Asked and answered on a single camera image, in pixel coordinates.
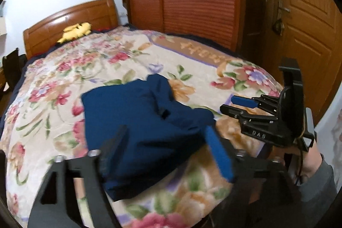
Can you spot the dark wooden chair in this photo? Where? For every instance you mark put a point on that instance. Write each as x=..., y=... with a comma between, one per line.
x=13, y=65

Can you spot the wooden bed headboard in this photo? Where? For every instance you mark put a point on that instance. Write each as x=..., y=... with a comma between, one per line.
x=39, y=38

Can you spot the grey sleeve forearm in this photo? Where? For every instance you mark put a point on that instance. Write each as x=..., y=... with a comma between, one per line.
x=317, y=195

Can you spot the wooden room door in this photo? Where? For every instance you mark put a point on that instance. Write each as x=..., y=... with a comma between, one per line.
x=312, y=36

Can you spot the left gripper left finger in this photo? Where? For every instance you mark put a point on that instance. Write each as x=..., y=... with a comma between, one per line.
x=56, y=201

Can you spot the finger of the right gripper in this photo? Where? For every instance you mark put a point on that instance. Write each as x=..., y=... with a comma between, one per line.
x=264, y=102
x=235, y=113

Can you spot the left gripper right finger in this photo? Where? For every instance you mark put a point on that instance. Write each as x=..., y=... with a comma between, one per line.
x=262, y=194

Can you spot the metal door handle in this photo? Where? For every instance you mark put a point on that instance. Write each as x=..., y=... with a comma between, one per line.
x=278, y=26

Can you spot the floral bed blanket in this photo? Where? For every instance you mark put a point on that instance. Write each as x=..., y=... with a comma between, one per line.
x=47, y=118

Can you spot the navy blue suit jacket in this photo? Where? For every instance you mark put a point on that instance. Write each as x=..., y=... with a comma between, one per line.
x=143, y=133

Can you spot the yellow plush toy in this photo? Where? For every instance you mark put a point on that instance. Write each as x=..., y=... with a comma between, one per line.
x=75, y=31

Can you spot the person's right hand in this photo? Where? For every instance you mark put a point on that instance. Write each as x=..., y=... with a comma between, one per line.
x=305, y=164

